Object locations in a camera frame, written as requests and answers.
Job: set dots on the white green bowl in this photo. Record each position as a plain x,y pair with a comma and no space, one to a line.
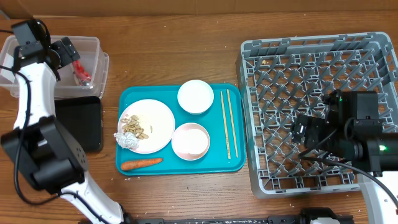
195,96

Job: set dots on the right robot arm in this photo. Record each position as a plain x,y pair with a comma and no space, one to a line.
351,135

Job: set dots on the grey dishwasher rack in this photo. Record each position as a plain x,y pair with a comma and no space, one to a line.
282,78

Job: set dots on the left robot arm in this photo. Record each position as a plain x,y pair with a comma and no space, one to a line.
49,163

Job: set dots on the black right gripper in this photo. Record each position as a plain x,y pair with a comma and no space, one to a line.
315,129

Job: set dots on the wooden chopstick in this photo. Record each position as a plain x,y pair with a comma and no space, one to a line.
232,123
225,125

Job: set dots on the orange carrot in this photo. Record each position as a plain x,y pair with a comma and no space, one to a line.
136,164

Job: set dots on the red snack wrapper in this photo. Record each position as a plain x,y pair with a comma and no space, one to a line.
82,77

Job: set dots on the pink bowl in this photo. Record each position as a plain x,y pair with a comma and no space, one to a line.
190,141

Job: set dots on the foil ball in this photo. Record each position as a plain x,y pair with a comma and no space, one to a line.
126,140

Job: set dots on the white dinner plate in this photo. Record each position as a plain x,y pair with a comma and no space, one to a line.
163,123

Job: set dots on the black tray bin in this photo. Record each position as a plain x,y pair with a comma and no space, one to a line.
83,117

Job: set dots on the clear plastic bin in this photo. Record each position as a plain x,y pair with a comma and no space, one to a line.
93,59

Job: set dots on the peanut shells pile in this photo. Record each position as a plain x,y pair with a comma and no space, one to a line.
131,124

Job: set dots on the teal serving tray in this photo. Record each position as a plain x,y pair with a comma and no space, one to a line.
216,159

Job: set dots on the rice pile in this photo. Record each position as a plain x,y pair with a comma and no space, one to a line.
145,122

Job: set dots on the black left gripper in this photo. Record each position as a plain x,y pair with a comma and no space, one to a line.
66,50

